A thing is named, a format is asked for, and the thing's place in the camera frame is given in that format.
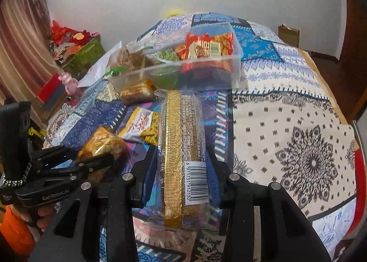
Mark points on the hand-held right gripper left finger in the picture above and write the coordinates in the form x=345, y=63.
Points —
x=140, y=178

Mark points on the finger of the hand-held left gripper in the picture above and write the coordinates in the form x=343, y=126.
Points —
x=97, y=161
x=57, y=152

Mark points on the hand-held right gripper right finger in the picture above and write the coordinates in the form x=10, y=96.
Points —
x=220, y=171

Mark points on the brown nut candy packet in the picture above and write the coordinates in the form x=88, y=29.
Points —
x=100, y=143

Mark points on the gold striped biscuit packet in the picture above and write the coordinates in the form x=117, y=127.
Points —
x=183, y=150

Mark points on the clear plastic storage container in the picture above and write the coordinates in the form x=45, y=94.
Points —
x=200, y=75

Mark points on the green snack packet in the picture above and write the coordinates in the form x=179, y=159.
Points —
x=166, y=76

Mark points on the brown shredded snack packet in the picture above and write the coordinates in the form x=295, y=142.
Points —
x=132, y=58

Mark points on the green pea packet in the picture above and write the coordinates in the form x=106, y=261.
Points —
x=167, y=55

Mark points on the small red peanut packet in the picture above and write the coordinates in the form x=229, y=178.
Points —
x=209, y=45

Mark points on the person's left hand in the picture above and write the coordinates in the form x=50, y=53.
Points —
x=44, y=217

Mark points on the yellow white snack packet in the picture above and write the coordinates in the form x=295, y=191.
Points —
x=143, y=128

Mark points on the red box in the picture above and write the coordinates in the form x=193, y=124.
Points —
x=51, y=91

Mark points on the pink plush toy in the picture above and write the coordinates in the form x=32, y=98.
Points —
x=68, y=82

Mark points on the clear biscuit packet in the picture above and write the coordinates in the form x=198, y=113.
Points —
x=137, y=92

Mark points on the white plastic bag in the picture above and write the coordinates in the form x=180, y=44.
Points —
x=96, y=68

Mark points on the green fabric storage box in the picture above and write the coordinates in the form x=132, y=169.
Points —
x=86, y=54

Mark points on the patchwork blanket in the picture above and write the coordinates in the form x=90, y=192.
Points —
x=286, y=92

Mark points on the striped brown curtain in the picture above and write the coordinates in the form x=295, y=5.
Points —
x=20, y=26

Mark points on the brown paper bag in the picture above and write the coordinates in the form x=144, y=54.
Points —
x=288, y=35

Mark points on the yellow hoop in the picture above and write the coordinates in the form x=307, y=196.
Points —
x=175, y=12

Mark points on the wooden door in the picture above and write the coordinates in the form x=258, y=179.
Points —
x=354, y=49

